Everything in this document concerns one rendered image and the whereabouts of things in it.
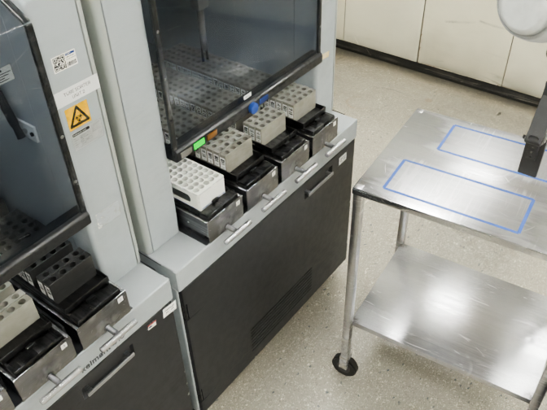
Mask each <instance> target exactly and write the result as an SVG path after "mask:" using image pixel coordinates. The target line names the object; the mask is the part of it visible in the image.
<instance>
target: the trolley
mask: <svg viewBox="0 0 547 410"><path fill-rule="evenodd" d="M525 144H526V142H524V139H523V136H519V135H516V134H513V133H507V132H505V131H501V130H498V129H493V128H489V127H487V126H483V125H480V124H475V123H471V122H468V121H465V120H459V119H457V118H453V117H450V116H445V115H441V114H439V113H435V112H432V111H427V110H423V109H420V108H417V109H416V111H415V112H414V113H413V114H412V115H411V116H410V117H409V119H408V120H407V121H406V122H405V124H404V125H403V126H402V127H401V129H400V130H399V131H398V133H397V134H396V135H395V137H394V138H393V139H392V140H391V141H390V142H389V143H388V144H387V146H386V147H385V148H384V150H383V151H382V152H381V153H380V155H379V156H378V157H377V159H376V160H375V161H374V162H373V163H372V164H371V165H370V167H369V168H368V169H367V170H366V172H365V173H364V174H363V176H362V177H361V178H360V179H359V181H358V182H357V183H356V184H355V185H354V186H353V188H352V193H353V199H352V219H351V230H350V241H349V252H348V272H347V283H346V294H345V304H344V325H343V336H342V347H341V353H337V354H336V355H335V356H334V358H333V360H332V364H333V365H334V367H335V369H336V370H337V371H338V372H340V373H342V374H343V375H345V376H354V375H355V374H356V372H357V370H358V365H357V362H356V361H355V360H354V359H353V358H352V351H351V342H352V326H353V325H354V326H356V327H357V328H359V329H363V330H364V331H366V332H369V333H371V334H373V335H376V336H378V337H380V338H383V339H385V340H387V341H389V342H392V343H394V344H396V345H397V346H400V347H403V348H404V349H407V350H409V351H412V352H414V353H416V354H418V355H421V356H423V357H425V358H427V359H429V360H432V361H434V362H436V363H438V364H441V365H443V366H445V367H447V368H449V369H452V370H454V371H456V372H458V373H461V374H463V375H465V376H468V377H470V378H472V379H475V380H476V381H478V382H482V383H483V384H485V385H487V386H490V387H492V388H494V389H497V390H499V391H501V392H504V393H506V394H508V395H511V396H513V397H515V398H516V399H520V400H522V401H523V402H525V403H529V405H528V407H527V410H538V409H539V407H540V405H541V403H542V401H543V398H544V397H545V394H546V392H547V364H546V362H547V296H544V295H542V294H538V293H536V292H533V291H531V290H527V289H525V288H522V287H520V286H517V285H514V284H511V283H509V282H507V281H503V280H501V279H498V278H496V277H492V276H489V275H488V274H485V273H482V272H479V271H476V270H474V269H472V268H468V267H466V266H463V265H460V264H457V263H454V262H453V261H450V260H447V259H444V258H441V257H439V256H437V255H433V254H431V253H428V252H425V251H422V250H419V249H418V248H415V247H412V246H409V245H406V244H405V235H406V230H407V224H408V219H409V214H412V215H415V216H419V217H422V218H423V219H426V220H430V221H433V222H435V223H438V224H440V225H444V226H447V227H449V228H452V229H456V230H458V231H461V232H463V233H468V234H470V235H473V236H476V237H477V238H482V239H484V240H487V241H490V242H494V243H496V244H498V245H501V246H505V247H508V248H510V249H513V250H515V251H519V252H522V253H524V254H527V255H531V256H533V257H536V258H538V259H541V260H545V261H547V146H546V148H545V153H544V155H543V159H542V161H541V164H540V168H539V171H538V173H537V176H536V178H534V177H530V176H528V175H525V174H522V173H520V172H518V169H519V164H520V160H521V158H522V154H523V150H524V147H525ZM365 198H367V199H369V200H372V201H375V202H377V203H381V204H384V205H386V206H389V207H393V208H395V209H398V210H400V221H399V227H398V232H397V238H396V249H395V254H394V255H393V257H392V258H391V259H390V261H389V262H388V264H387V266H386V268H385V269H384V270H383V272H382V273H381V275H380V276H379V278H378V280H377V281H376V282H375V284H374V286H373V287H372V289H371V290H370V292H369V293H368V295H367V296H366V298H365V300H364V301H363V303H362V304H361V306H360V307H359V308H358V310H357V312H356V314H355V315H354V307H355V298H356V290H357V273H358V264H359V255H360V246H361V229H362V220H363V211H364V202H365ZM545 365H546V366H545Z"/></svg>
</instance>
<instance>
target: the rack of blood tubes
mask: <svg viewBox="0 0 547 410"><path fill-rule="evenodd" d="M167 160H168V169H169V174H170V179H171V184H172V189H173V197H174V198H177V199H179V200H181V201H183V202H184V203H186V204H188V205H190V206H192V207H194V208H196V209H198V210H199V211H202V210H203V209H204V208H206V206H207V205H210V204H211V201H212V200H213V199H214V198H215V197H216V196H217V197H218V196H219V195H220V196H221V195H222V193H223V192H225V182H224V176H223V175H222V174H220V173H219V172H215V171H213V170H212V169H210V168H207V167H205V166H203V165H201V164H198V163H196V162H195V161H193V160H190V159H188V158H184V159H183V160H181V161H180V162H178V163H175V162H173V161H172V160H170V159H167ZM223 194H224V193H223ZM220 196H219V197H220ZM209 203H210V204H209Z"/></svg>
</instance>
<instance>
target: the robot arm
mask: <svg viewBox="0 0 547 410"><path fill-rule="evenodd" d="M497 13H498V15H499V18H500V21H501V23H502V24H503V26H504V27H505V29H506V30H507V31H508V32H509V33H511V34H512V35H514V36H515V37H517V38H520V39H522V40H524V41H529V42H536V43H546V42H547V0H497ZM546 138H547V81H546V82H545V89H544V92H543V94H542V96H541V99H540V102H539V104H538V107H537V109H536V113H535V115H534V117H533V119H532V122H531V125H530V127H529V130H528V131H527V135H525V134H524V135H523V139H524V142H526V144H525V147H524V150H523V154H522V158H521V160H520V164H519V169H518V172H520V173H522V174H525V175H528V176H530V177H534V178H536V176H537V173H538V171H539V168H540V164H541V161H542V159H543V155H544V153H545V148H546V146H547V140H546Z"/></svg>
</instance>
